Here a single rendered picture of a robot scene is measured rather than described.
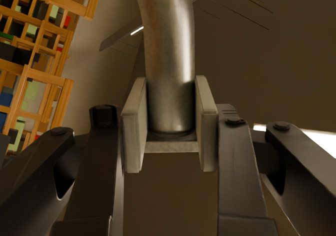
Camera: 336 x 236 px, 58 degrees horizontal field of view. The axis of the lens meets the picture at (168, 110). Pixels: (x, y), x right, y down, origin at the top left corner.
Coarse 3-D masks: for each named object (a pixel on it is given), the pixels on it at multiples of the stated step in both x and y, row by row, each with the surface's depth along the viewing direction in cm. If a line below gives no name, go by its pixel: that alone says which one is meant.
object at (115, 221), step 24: (96, 120) 13; (96, 144) 11; (96, 168) 10; (120, 168) 12; (72, 192) 8; (96, 192) 8; (120, 192) 11; (72, 216) 7; (96, 216) 7; (120, 216) 10
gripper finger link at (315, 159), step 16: (272, 128) 12; (288, 128) 12; (272, 144) 12; (288, 144) 11; (304, 144) 11; (288, 160) 10; (304, 160) 10; (320, 160) 10; (272, 176) 12; (288, 176) 10; (304, 176) 9; (320, 176) 9; (272, 192) 12; (288, 192) 10; (304, 192) 9; (320, 192) 8; (288, 208) 10; (304, 208) 9; (320, 208) 8; (304, 224) 9; (320, 224) 8
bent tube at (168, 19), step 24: (144, 0) 16; (168, 0) 16; (144, 24) 17; (168, 24) 16; (192, 24) 17; (144, 48) 18; (168, 48) 17; (192, 48) 17; (168, 72) 17; (192, 72) 18; (168, 96) 18; (192, 96) 18; (168, 120) 18; (192, 120) 19; (168, 144) 18; (192, 144) 18
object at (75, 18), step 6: (72, 0) 964; (78, 0) 972; (84, 0) 980; (60, 12) 950; (72, 12) 965; (48, 18) 936; (60, 18) 951; (72, 18) 966; (78, 18) 974; (72, 24) 967; (72, 30) 967; (24, 138) 920; (18, 144) 914; (12, 150) 908; (18, 150) 914
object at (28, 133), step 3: (3, 126) 873; (3, 129) 835; (24, 132) 858; (27, 132) 858; (30, 132) 884; (27, 135) 858; (30, 135) 865; (27, 138) 858; (24, 141) 855; (27, 141) 863; (24, 144) 856; (27, 144) 868; (24, 147) 856; (9, 150) 848; (21, 150) 853
